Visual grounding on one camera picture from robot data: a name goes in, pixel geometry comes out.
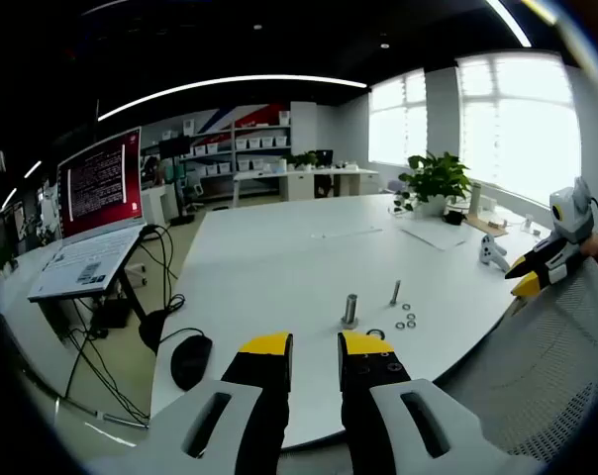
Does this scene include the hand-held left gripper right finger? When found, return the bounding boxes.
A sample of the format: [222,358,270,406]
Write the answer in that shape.
[337,330,528,475]

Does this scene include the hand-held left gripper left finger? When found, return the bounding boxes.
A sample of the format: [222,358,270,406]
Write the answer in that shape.
[149,332,295,475]

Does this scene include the thick threaded steel stud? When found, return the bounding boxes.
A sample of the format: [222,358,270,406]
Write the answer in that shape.
[339,293,361,331]

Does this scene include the white handheld controller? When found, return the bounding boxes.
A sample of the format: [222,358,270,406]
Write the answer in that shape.
[478,234,512,274]

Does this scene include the wooden board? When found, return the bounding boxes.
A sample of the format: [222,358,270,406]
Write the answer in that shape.
[462,211,509,238]

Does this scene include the black computer mouse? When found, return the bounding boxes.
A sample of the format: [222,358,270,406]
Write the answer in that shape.
[170,334,214,392]

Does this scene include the grey mesh chair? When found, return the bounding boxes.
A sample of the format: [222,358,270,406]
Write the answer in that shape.
[427,254,598,464]

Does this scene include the white cylinder bottle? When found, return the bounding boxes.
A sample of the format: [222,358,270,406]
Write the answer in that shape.
[468,181,484,217]

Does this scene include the white paper sheet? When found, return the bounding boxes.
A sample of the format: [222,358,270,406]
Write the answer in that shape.
[399,223,467,251]

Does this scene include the green potted plant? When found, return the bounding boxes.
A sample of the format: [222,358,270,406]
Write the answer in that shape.
[393,150,474,219]

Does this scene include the black laptop stand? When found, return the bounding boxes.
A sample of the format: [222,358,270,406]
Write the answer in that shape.
[88,227,169,355]

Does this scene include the black box under stand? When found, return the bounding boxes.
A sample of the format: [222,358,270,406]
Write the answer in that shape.
[91,298,131,332]

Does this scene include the short ceiling light strip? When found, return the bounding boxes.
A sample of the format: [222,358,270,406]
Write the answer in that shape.
[484,0,533,48]

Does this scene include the white office chair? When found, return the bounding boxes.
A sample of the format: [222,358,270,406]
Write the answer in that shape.
[183,177,205,213]

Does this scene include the white office desk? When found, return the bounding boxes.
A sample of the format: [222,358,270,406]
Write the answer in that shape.
[231,166,381,203]

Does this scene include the small green desk plants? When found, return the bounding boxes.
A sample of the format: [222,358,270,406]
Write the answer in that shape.
[282,150,320,172]

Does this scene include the shelf unit with white bins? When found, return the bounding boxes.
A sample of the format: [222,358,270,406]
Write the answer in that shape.
[179,101,294,192]

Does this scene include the black monitor on stand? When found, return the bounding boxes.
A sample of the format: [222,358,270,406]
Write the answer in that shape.
[157,135,194,228]

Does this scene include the white laptop with red screen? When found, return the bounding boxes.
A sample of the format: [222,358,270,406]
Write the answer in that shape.
[27,126,147,304]

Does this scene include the long ceiling light strip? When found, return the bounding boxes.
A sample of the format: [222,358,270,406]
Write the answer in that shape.
[96,74,369,123]

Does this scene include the black mouse cable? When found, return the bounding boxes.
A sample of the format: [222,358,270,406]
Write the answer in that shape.
[158,326,202,347]

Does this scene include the black laptop cable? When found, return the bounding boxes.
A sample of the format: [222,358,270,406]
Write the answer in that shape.
[139,224,187,318]

